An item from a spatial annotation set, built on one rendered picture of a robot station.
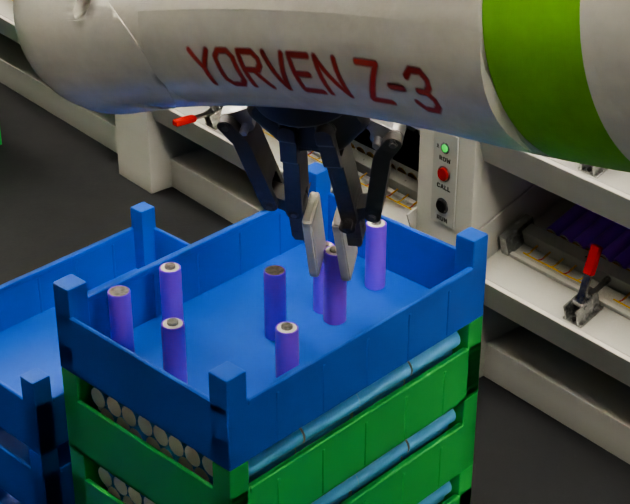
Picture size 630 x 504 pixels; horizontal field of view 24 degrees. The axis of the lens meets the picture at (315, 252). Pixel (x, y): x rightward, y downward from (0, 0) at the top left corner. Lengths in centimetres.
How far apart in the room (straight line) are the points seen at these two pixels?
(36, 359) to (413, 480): 43
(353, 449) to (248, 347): 12
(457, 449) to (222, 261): 27
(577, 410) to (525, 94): 131
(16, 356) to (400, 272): 43
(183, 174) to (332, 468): 120
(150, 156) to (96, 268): 73
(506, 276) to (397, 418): 58
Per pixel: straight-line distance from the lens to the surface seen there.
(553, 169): 163
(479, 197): 174
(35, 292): 156
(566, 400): 180
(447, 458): 131
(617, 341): 167
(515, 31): 49
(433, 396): 125
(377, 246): 126
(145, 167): 233
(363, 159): 195
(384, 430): 121
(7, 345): 153
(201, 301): 127
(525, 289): 175
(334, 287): 113
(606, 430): 177
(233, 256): 129
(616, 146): 49
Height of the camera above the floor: 106
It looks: 29 degrees down
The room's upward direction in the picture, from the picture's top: straight up
